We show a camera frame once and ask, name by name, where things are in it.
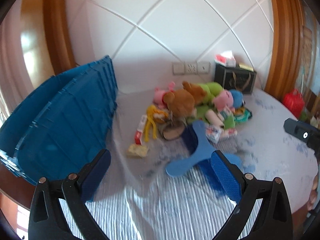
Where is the white roll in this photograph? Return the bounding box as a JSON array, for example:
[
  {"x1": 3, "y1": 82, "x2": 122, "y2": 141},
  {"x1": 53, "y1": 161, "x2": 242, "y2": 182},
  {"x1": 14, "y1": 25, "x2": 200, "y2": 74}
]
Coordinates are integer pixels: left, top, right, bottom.
[{"x1": 206, "y1": 109, "x2": 225, "y2": 128}]

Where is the small pink pig plush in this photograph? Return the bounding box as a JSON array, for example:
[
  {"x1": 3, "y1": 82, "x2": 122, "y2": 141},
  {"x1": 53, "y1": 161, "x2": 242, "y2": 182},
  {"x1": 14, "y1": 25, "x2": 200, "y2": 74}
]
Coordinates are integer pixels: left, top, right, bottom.
[{"x1": 153, "y1": 81, "x2": 176, "y2": 105}]

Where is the yellow packet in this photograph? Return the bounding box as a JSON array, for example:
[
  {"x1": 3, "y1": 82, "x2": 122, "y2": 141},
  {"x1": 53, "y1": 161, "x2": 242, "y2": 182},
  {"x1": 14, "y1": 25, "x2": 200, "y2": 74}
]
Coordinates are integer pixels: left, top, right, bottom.
[{"x1": 126, "y1": 144, "x2": 150, "y2": 159}]

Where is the red and white toothpaste box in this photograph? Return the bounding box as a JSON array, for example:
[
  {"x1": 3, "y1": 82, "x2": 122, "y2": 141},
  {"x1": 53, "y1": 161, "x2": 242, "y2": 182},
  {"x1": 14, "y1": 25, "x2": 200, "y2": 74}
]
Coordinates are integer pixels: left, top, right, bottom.
[{"x1": 134, "y1": 115, "x2": 148, "y2": 145}]

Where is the black gift box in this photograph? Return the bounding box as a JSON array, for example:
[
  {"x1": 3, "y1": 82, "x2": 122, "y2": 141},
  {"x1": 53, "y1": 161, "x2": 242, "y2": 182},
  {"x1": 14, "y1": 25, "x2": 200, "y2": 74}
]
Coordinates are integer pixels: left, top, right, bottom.
[{"x1": 214, "y1": 64, "x2": 257, "y2": 95}]

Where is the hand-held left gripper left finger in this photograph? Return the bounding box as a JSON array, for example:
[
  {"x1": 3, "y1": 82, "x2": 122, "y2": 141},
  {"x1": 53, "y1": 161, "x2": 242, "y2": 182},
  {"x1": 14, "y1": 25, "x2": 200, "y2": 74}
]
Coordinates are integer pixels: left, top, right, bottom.
[{"x1": 28, "y1": 149, "x2": 112, "y2": 240}]

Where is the grey tape roll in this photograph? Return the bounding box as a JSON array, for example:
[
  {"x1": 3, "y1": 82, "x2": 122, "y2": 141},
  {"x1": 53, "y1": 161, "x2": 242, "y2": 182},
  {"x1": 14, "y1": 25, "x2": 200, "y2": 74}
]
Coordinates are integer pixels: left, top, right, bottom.
[{"x1": 159, "y1": 119, "x2": 187, "y2": 141}]

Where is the red and white tissue pack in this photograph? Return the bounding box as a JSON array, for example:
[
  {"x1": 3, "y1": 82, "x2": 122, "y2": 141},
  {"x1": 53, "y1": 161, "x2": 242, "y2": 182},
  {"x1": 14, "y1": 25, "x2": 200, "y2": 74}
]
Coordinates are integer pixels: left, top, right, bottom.
[{"x1": 214, "y1": 51, "x2": 237, "y2": 68}]

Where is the white padded headboard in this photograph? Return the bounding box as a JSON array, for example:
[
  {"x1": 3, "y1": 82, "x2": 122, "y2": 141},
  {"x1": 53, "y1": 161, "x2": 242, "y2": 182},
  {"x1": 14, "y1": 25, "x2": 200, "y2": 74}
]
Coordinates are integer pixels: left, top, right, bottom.
[{"x1": 64, "y1": 0, "x2": 275, "y2": 95}]

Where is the blue plush toy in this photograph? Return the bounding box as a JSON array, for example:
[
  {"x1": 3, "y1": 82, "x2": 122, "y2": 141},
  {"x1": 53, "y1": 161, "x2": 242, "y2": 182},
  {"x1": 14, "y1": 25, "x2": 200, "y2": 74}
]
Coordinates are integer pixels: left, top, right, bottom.
[{"x1": 229, "y1": 89, "x2": 245, "y2": 108}]

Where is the person's right hand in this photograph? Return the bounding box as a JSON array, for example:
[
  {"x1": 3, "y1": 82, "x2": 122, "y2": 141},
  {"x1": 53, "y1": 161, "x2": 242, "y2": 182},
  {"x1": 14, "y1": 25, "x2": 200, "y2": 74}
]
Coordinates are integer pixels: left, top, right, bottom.
[{"x1": 307, "y1": 174, "x2": 320, "y2": 212}]

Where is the dark green packet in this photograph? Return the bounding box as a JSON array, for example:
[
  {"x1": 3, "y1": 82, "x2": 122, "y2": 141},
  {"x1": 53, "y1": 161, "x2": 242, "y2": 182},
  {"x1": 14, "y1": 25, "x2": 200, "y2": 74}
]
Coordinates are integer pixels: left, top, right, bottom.
[{"x1": 234, "y1": 107, "x2": 253, "y2": 124}]

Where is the red bag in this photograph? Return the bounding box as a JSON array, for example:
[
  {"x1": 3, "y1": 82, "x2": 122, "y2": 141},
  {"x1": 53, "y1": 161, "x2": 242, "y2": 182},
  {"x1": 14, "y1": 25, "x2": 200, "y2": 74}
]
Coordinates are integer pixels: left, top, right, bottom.
[{"x1": 282, "y1": 89, "x2": 306, "y2": 120}]

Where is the blue plastic crate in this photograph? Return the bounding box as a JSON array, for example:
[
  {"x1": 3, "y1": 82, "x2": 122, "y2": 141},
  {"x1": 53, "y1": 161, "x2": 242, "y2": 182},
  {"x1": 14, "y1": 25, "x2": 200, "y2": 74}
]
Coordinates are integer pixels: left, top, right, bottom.
[{"x1": 0, "y1": 55, "x2": 119, "y2": 186}]

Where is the brown teddy bear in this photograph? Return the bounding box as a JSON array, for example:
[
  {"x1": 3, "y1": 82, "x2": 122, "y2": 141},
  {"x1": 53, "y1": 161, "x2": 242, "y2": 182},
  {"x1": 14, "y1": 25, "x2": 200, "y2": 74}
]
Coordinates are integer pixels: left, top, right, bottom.
[{"x1": 164, "y1": 81, "x2": 207, "y2": 118}]

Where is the white and blue tissue pack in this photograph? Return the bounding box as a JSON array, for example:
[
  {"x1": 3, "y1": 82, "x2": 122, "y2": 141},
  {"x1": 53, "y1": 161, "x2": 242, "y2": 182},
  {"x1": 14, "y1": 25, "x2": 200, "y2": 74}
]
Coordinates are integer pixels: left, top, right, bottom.
[{"x1": 205, "y1": 126, "x2": 223, "y2": 144}]

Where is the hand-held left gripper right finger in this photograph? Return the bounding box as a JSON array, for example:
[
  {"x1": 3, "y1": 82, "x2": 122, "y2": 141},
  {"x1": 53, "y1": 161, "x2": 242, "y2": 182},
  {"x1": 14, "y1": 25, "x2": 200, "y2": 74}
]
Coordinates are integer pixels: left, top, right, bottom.
[{"x1": 211, "y1": 151, "x2": 293, "y2": 240}]

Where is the pink and white tissue pack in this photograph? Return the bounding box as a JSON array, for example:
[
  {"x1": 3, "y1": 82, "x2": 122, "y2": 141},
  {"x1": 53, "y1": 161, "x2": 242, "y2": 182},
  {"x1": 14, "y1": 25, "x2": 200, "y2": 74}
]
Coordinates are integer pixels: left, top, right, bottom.
[{"x1": 221, "y1": 128, "x2": 238, "y2": 139}]

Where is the bright green plush toy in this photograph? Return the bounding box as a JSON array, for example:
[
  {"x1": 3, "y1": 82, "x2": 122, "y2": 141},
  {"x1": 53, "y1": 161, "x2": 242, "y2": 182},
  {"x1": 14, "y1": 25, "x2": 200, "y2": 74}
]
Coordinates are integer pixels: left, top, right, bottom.
[{"x1": 194, "y1": 81, "x2": 236, "y2": 130}]

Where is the blue patterned white bedsheet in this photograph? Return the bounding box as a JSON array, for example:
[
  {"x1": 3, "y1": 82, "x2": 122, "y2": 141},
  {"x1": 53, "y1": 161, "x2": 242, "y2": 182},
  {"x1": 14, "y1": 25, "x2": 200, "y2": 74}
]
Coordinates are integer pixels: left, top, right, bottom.
[{"x1": 57, "y1": 87, "x2": 320, "y2": 240}]

